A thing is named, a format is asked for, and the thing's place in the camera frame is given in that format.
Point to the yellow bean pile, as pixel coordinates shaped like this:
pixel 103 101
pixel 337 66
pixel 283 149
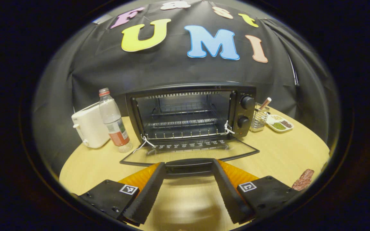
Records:
pixel 277 117

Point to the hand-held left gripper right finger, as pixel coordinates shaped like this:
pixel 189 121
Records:
pixel 230 195

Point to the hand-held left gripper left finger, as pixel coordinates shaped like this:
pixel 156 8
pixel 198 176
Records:
pixel 148 195

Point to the dark red bean pile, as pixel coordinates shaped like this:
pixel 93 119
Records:
pixel 286 124

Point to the brown stick white tip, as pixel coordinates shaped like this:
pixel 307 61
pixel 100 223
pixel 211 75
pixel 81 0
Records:
pixel 265 103

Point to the green bean pile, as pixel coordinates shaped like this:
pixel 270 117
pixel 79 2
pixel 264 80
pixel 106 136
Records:
pixel 278 126

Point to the black electric oven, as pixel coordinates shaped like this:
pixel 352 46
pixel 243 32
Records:
pixel 234 112

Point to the white divided plate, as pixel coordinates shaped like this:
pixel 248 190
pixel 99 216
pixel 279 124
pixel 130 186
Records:
pixel 272 121

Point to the plastic bottle red label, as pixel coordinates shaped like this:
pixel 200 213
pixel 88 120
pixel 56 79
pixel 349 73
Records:
pixel 112 118

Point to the red grilled meat slice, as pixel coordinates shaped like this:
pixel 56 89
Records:
pixel 303 179

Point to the black backdrop cloth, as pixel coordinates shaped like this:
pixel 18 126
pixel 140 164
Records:
pixel 172 70

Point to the white toaster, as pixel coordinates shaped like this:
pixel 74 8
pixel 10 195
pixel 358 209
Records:
pixel 88 128

